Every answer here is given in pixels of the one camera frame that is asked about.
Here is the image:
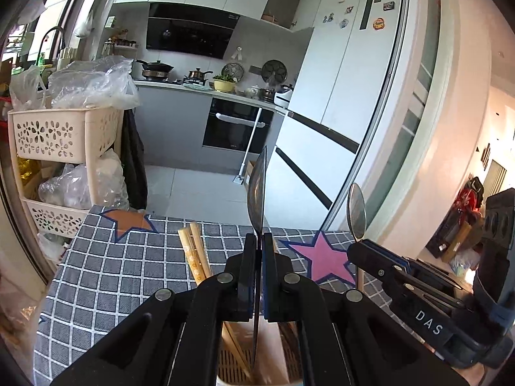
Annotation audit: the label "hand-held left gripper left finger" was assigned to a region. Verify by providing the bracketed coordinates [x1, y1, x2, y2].
[50, 233, 258, 386]

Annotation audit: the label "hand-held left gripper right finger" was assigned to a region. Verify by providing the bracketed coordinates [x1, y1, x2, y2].
[261, 231, 471, 386]

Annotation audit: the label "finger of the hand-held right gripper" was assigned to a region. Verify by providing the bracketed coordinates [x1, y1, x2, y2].
[347, 242, 456, 311]
[361, 240, 474, 301]

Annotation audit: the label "smoky transparent plastic spoon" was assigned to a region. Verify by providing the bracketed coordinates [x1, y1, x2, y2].
[246, 146, 268, 371]
[347, 183, 368, 244]

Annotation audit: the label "beige plastic utensil holder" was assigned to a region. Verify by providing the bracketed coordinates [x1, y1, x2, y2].
[215, 319, 308, 386]

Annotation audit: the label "cardboard box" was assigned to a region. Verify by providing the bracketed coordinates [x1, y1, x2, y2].
[426, 221, 483, 264]

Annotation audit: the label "red black bag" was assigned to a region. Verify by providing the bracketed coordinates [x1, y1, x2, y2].
[454, 177, 485, 226]

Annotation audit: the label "grey checked star tablecloth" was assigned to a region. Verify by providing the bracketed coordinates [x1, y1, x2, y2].
[34, 205, 479, 386]

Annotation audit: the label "white mop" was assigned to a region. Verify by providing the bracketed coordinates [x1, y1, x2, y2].
[232, 108, 262, 186]

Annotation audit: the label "black built-in oven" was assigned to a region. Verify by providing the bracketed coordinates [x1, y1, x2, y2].
[202, 97, 275, 154]

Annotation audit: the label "dark hanging cloth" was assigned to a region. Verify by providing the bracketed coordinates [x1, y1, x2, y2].
[121, 108, 149, 210]

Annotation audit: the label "white refrigerator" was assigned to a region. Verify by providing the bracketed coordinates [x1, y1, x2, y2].
[263, 0, 407, 230]

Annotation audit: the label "white rice cooker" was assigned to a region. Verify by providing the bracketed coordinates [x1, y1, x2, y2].
[274, 84, 294, 107]

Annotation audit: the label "clear plastic bags with bottles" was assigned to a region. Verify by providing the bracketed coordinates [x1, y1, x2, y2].
[38, 149, 129, 210]

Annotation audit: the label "yellow bowl with greens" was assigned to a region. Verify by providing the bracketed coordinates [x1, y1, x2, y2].
[212, 74, 238, 92]

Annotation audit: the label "group of fridge magnets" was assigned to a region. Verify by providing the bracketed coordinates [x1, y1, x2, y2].
[322, 0, 397, 33]

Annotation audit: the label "black wok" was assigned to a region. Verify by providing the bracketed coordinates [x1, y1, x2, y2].
[136, 60, 175, 79]

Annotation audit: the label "yellow oil bottle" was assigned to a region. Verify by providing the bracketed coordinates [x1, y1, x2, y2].
[16, 159, 41, 199]

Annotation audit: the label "beige tiered storage cart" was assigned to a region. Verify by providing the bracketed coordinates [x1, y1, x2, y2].
[7, 106, 125, 238]

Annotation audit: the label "clear crumpled plastic bags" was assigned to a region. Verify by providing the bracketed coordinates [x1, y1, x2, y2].
[47, 57, 141, 110]

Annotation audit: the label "black range hood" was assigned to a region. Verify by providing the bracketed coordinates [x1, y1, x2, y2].
[145, 3, 241, 60]

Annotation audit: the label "row of spice jars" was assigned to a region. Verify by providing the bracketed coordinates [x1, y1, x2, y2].
[102, 30, 139, 55]

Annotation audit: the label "white plastic bag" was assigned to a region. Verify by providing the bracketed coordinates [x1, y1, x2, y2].
[9, 64, 51, 111]

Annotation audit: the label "small hanging white bag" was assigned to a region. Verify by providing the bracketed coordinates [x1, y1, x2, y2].
[72, 8, 95, 39]

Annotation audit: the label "curved kitchen faucet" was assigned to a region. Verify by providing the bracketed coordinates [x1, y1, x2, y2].
[39, 27, 67, 67]

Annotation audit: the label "round wire strainer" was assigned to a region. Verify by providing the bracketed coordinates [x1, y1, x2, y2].
[221, 62, 245, 81]

